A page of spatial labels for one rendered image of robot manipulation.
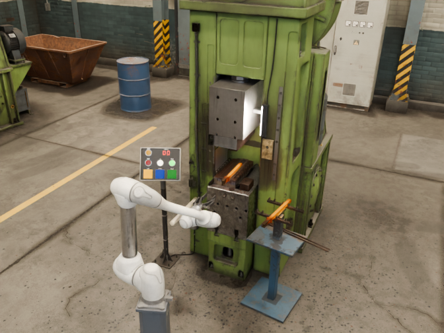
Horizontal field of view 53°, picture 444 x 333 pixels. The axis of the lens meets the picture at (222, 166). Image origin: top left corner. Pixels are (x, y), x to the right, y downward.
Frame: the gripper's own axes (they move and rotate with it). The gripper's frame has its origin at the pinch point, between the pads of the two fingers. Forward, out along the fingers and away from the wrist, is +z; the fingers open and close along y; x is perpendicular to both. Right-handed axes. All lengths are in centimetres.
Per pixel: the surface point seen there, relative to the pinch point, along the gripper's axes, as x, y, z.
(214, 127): 44, -12, 35
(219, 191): -10.3, -4.1, 29.0
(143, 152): 17, -70, 17
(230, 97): 70, 1, 35
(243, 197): -11.2, 17.5, 29.0
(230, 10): 133, -4, 43
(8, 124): -92, -466, 211
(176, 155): 15, -44, 28
